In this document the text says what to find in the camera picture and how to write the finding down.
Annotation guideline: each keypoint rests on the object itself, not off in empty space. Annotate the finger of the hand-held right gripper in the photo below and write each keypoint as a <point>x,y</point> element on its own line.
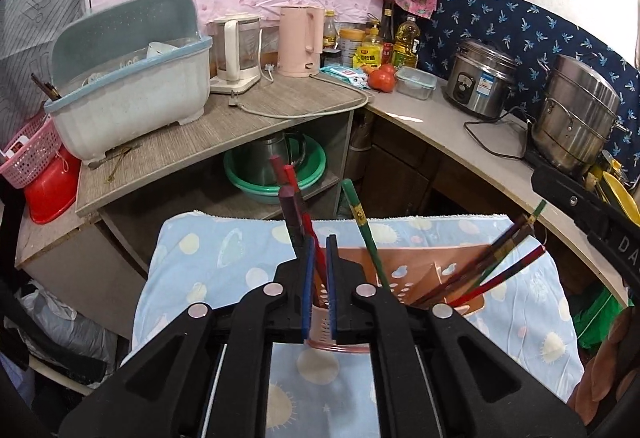
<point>560,190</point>

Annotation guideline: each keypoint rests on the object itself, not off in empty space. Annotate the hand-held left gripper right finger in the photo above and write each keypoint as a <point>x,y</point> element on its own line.
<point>332,288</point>

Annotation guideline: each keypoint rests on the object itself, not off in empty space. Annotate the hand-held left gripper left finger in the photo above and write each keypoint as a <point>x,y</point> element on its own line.
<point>308,288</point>

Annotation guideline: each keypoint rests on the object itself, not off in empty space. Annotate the green chopstick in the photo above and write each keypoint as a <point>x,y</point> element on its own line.
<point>362,225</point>
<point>539,209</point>

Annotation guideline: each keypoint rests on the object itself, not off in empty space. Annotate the brown chopstick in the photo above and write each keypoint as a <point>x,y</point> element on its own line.
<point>290,208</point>

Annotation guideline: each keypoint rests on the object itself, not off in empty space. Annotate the dark red chopstick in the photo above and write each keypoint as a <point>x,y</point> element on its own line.
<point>520,263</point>

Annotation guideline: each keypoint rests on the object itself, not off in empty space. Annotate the pink perforated utensil holder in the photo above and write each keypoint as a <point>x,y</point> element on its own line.
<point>450,258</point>

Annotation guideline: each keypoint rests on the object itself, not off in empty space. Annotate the person's right hand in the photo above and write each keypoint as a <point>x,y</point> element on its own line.
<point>600,363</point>

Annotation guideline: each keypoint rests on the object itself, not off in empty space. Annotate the black induction cooker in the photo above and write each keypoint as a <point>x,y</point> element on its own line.
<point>550,162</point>

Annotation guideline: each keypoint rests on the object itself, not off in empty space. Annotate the green plastic bag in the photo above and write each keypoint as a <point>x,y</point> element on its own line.
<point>595,313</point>

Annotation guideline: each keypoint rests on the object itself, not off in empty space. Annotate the steel steamer pot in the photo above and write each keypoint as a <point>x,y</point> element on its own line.
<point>575,112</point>

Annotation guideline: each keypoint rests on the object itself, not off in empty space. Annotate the blue printed tablecloth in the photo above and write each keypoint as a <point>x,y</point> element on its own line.
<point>210,268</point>

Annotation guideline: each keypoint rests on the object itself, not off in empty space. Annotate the green plastic basin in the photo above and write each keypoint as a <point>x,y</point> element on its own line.
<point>305,172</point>

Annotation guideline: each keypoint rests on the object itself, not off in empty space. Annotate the beige curved counter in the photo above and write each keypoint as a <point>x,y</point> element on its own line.
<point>450,137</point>

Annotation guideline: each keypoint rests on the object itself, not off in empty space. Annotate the steel rice cooker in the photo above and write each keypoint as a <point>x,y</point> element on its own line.
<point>480,82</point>

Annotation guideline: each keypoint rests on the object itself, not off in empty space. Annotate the steel kettle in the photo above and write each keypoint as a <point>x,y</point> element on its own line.
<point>272,157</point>

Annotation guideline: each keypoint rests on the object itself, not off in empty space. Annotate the clear food container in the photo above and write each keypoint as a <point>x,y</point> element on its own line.
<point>415,82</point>

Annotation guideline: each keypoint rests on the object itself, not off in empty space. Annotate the dark blue printed cloth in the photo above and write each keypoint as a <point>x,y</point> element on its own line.
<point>500,17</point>

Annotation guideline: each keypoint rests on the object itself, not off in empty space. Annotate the grey wood-grain cabinet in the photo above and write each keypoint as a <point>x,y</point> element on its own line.
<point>200,127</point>

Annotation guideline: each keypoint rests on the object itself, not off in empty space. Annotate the red tomato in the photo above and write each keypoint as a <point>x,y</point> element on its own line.
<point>382,78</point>

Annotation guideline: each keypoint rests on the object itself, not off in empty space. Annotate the cooking oil bottle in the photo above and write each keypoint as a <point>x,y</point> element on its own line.
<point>407,42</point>

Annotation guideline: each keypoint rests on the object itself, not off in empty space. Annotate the wet wipes pack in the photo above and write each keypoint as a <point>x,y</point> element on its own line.
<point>345,75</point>

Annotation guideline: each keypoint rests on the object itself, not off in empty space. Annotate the small yellow bottle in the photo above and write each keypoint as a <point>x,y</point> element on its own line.
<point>369,57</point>

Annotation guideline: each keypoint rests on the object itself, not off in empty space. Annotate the dark glass bottle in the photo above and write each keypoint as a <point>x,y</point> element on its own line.
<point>387,22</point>

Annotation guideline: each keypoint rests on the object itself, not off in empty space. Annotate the yellow lidded jar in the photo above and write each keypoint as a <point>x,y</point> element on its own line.
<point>351,47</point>

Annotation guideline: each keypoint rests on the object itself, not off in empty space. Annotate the pink electric kettle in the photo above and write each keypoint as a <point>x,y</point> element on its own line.
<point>297,42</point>

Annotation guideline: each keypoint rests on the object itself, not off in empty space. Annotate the grey plastic bag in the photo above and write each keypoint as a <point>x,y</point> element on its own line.
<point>65,323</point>

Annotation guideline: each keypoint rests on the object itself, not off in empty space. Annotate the white glass kettle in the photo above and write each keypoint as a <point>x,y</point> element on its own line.
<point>235,52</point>

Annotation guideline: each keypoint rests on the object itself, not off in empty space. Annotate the white dish rack green lid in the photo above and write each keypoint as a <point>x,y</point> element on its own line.
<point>130,102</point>

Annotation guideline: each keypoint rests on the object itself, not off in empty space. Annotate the red plastic basin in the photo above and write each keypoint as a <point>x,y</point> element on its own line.
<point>50,193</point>

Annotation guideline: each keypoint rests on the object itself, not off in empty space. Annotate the pink plastic basket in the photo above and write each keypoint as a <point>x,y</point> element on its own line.
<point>30,157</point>

